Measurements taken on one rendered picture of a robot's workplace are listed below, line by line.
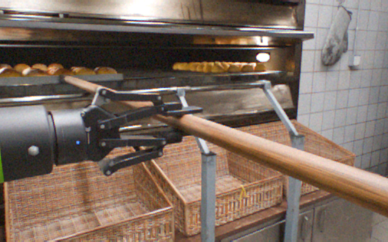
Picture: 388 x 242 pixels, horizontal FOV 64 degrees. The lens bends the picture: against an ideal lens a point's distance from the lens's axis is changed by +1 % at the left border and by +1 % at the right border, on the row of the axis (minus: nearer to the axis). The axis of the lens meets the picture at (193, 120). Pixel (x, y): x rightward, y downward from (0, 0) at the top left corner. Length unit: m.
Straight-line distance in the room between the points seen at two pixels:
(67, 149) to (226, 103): 1.51
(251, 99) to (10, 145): 1.72
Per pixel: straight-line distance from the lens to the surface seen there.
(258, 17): 2.00
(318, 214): 1.82
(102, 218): 1.49
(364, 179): 0.30
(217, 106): 1.82
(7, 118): 0.42
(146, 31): 1.43
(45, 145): 0.41
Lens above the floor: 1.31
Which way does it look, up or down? 12 degrees down
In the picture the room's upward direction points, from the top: straight up
